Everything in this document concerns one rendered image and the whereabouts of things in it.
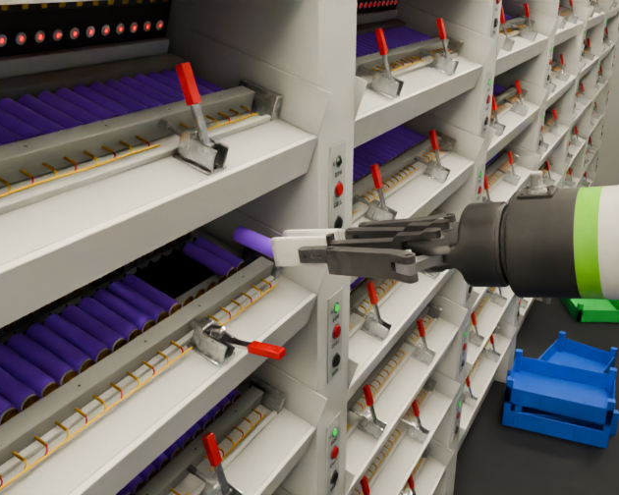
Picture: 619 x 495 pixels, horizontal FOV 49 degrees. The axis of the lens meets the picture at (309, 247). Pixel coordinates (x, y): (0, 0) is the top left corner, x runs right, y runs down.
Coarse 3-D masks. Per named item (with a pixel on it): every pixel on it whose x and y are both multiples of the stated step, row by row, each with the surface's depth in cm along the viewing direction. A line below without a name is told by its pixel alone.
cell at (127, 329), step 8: (80, 304) 66; (88, 304) 66; (96, 304) 66; (88, 312) 66; (96, 312) 65; (104, 312) 65; (112, 312) 66; (104, 320) 65; (112, 320) 65; (120, 320) 65; (112, 328) 65; (120, 328) 64; (128, 328) 64; (136, 328) 65; (128, 336) 64
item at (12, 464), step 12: (240, 300) 75; (192, 336) 68; (168, 348) 66; (156, 360) 64; (144, 372) 62; (120, 384) 60; (108, 396) 58; (84, 408) 57; (96, 408) 57; (72, 420) 55; (48, 432) 53; (60, 432) 54; (36, 444) 52; (24, 456) 51; (0, 468) 50; (12, 468) 50
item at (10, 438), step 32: (224, 288) 73; (256, 288) 77; (128, 352) 61; (160, 352) 64; (64, 384) 56; (96, 384) 57; (32, 416) 52; (64, 416) 55; (96, 416) 56; (0, 448) 49
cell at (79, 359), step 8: (32, 328) 61; (40, 328) 61; (32, 336) 61; (40, 336) 60; (48, 336) 60; (56, 336) 61; (40, 344) 60; (48, 344) 60; (56, 344) 60; (64, 344) 60; (56, 352) 60; (64, 352) 60; (72, 352) 60; (80, 352) 60; (64, 360) 60; (72, 360) 59; (80, 360) 59; (80, 368) 59
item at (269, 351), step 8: (224, 328) 66; (216, 336) 66; (224, 336) 67; (224, 344) 66; (232, 344) 66; (240, 344) 65; (248, 344) 65; (256, 344) 65; (264, 344) 65; (248, 352) 65; (256, 352) 64; (264, 352) 64; (272, 352) 63; (280, 352) 63
